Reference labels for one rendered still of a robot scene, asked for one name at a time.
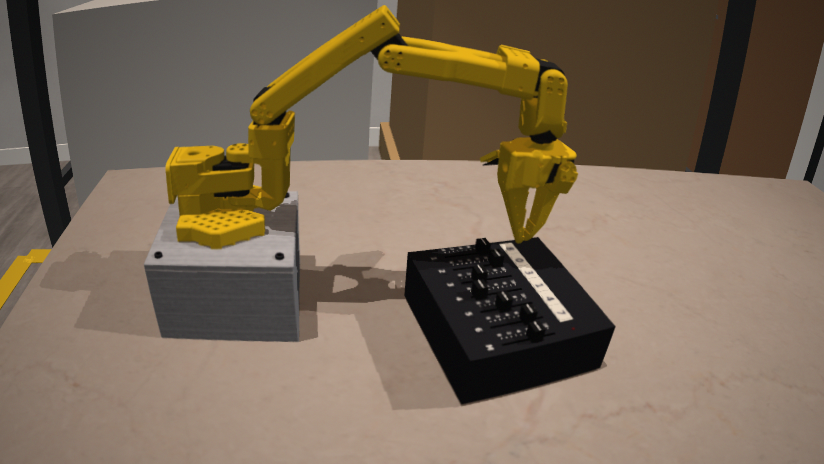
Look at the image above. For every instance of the black lighting desk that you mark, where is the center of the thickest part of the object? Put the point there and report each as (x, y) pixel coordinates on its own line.
(481, 339)

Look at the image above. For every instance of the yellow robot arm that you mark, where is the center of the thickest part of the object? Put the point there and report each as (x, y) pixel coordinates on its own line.
(202, 176)

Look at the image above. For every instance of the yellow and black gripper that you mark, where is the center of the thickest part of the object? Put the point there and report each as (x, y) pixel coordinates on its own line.
(525, 164)

